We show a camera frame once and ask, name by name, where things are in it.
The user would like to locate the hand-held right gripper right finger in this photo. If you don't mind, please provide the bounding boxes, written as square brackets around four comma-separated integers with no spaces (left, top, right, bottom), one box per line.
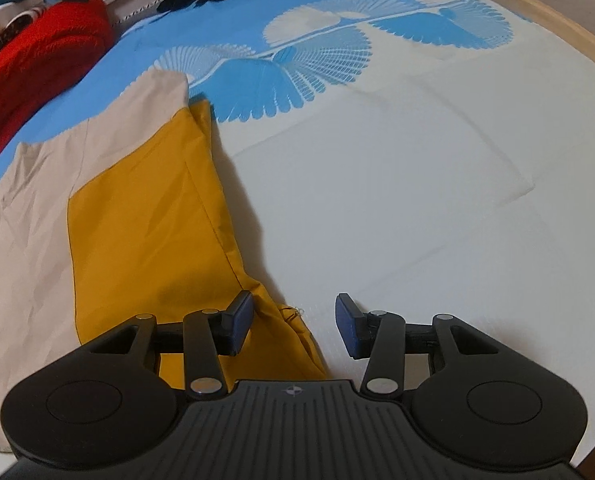
[334,292,499,400]

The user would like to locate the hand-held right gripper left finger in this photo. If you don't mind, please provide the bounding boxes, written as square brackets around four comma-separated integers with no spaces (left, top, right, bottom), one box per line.
[84,290,255,401]

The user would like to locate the beige and yellow hooded jacket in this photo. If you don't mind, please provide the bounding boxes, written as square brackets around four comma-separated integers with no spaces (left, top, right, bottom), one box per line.
[0,69,329,453]

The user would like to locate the blue and white printed bedsheet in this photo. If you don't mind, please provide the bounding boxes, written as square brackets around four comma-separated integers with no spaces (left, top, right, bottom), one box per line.
[0,0,595,466]

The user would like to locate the red folded blanket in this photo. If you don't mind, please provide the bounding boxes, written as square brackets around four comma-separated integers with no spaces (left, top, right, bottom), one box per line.
[0,0,114,170]

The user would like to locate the white headboard ledge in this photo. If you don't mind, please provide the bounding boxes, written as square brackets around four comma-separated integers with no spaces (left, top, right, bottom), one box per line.
[106,0,188,25]

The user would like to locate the wooden bed frame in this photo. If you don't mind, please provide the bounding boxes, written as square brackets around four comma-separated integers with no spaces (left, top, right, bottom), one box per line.
[386,0,595,86]

